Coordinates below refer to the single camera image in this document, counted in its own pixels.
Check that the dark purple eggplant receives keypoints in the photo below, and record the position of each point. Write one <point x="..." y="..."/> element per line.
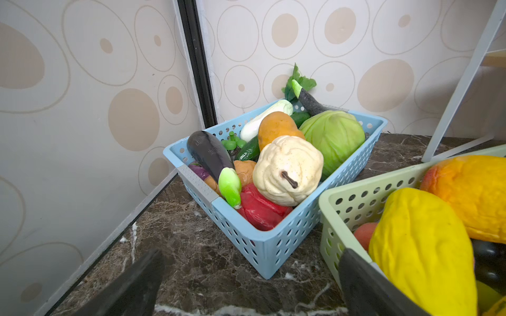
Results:
<point x="212" y="155"/>

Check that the white pumpkin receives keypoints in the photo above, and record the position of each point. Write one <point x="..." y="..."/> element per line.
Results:
<point x="288" y="170"/>

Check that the red bell pepper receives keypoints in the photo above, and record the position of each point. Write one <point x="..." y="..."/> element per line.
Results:
<point x="260" y="212"/>

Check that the green cabbage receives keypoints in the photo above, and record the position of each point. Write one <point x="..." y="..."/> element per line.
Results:
<point x="336" y="134"/>

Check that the orange potato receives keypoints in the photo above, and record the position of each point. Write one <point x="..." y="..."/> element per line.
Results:
<point x="274" y="125"/>

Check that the orange yellow mango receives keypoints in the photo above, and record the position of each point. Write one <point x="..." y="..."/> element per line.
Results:
<point x="474" y="186"/>

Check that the green cucumber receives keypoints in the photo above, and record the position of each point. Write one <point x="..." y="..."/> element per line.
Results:
<point x="250" y="151"/>

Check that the green plastic basket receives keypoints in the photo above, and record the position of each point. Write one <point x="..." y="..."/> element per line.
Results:
<point x="351" y="213"/>

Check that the blue plastic basket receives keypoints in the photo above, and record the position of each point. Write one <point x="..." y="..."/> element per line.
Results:
<point x="267" y="251"/>

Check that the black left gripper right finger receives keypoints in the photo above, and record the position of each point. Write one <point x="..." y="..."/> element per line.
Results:
<point x="366" y="290"/>

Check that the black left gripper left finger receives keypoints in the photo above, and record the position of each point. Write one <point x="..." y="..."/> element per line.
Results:
<point x="133" y="292"/>

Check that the white wooden shelf rack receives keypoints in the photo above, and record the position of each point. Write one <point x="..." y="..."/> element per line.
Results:
<point x="482" y="56"/>

